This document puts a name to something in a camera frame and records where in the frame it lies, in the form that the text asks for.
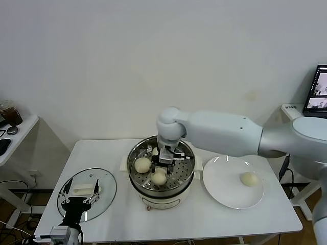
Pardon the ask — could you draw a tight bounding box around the white side desk with cup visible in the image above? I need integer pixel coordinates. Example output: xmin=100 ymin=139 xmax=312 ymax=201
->
xmin=0 ymin=115 xmax=40 ymax=229

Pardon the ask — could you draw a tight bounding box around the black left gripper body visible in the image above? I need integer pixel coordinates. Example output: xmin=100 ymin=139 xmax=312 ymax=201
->
xmin=62 ymin=196 xmax=92 ymax=225

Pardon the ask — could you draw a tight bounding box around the cream electric cooking pot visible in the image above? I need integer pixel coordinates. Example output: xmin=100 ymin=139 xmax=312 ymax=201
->
xmin=119 ymin=156 xmax=204 ymax=211

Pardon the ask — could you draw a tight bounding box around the black cable with adapter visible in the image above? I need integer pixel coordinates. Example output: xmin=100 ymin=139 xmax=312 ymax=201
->
xmin=278 ymin=153 xmax=297 ymax=202

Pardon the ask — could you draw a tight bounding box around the white side desk with laptop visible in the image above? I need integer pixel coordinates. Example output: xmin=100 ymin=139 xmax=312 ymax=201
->
xmin=280 ymin=104 xmax=327 ymax=222

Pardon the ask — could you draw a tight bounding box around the stainless steel steamer basket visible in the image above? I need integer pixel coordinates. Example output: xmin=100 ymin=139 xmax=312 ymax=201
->
xmin=127 ymin=135 xmax=197 ymax=194

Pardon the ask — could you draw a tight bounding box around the white round plate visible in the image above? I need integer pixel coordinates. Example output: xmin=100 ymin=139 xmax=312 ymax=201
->
xmin=203 ymin=155 xmax=265 ymax=210

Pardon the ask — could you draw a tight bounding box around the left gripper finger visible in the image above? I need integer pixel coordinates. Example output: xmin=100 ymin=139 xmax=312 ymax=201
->
xmin=58 ymin=178 xmax=74 ymax=204
xmin=85 ymin=179 xmax=101 ymax=205

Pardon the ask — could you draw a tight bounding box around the grey open laptop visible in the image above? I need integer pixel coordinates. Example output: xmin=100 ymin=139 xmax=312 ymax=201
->
xmin=302 ymin=64 xmax=327 ymax=118

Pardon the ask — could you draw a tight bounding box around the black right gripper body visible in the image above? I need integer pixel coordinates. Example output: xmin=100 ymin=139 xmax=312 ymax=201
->
xmin=151 ymin=154 xmax=176 ymax=168

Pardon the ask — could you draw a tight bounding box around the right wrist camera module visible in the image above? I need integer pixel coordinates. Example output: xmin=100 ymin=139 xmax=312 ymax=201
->
xmin=158 ymin=145 xmax=186 ymax=164

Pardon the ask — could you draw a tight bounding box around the glass lid with cream handle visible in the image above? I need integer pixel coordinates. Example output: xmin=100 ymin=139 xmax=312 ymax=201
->
xmin=57 ymin=167 xmax=118 ymax=223

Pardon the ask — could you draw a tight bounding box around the black floor cable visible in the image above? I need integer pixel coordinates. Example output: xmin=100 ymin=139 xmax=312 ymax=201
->
xmin=0 ymin=180 xmax=33 ymax=225

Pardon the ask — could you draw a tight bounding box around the plastic iced coffee cup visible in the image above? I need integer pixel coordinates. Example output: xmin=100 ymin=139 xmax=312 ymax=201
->
xmin=0 ymin=100 xmax=24 ymax=127

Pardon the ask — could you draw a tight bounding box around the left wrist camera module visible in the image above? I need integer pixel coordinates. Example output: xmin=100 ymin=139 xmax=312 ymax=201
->
xmin=50 ymin=226 xmax=72 ymax=242

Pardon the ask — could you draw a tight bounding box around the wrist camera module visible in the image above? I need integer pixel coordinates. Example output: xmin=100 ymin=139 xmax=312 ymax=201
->
xmin=50 ymin=226 xmax=72 ymax=242
xmin=158 ymin=145 xmax=186 ymax=164

